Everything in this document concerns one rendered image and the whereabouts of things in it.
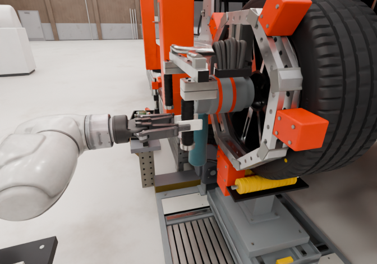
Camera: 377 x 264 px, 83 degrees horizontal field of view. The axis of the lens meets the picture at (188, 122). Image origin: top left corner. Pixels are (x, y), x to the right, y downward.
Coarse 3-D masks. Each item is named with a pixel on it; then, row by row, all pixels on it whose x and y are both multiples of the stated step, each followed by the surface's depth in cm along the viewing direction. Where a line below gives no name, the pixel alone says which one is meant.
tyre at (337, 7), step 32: (256, 0) 71; (320, 0) 56; (352, 0) 59; (320, 32) 50; (352, 32) 52; (320, 64) 49; (352, 64) 50; (320, 96) 50; (352, 96) 51; (352, 128) 54; (288, 160) 63; (320, 160) 59; (352, 160) 65
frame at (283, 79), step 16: (224, 16) 76; (240, 16) 67; (256, 16) 57; (224, 32) 81; (256, 32) 58; (272, 48) 53; (288, 48) 54; (208, 64) 99; (272, 64) 53; (288, 64) 53; (272, 80) 53; (288, 80) 51; (272, 96) 54; (288, 96) 55; (272, 112) 55; (224, 128) 98; (272, 128) 56; (224, 144) 90; (272, 144) 58; (240, 160) 76; (256, 160) 65; (272, 160) 65
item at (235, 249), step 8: (208, 192) 127; (208, 200) 129; (216, 200) 124; (216, 208) 116; (216, 216) 117; (224, 216) 114; (224, 224) 109; (224, 232) 106; (232, 232) 105; (232, 240) 101; (232, 248) 98; (240, 248) 97; (288, 248) 97; (296, 248) 95; (304, 248) 95; (312, 248) 97; (232, 256) 99; (240, 256) 94; (256, 256) 91; (264, 256) 94; (272, 256) 94; (280, 256) 94; (288, 256) 94; (296, 256) 93; (304, 256) 92; (312, 256) 92; (320, 256) 93
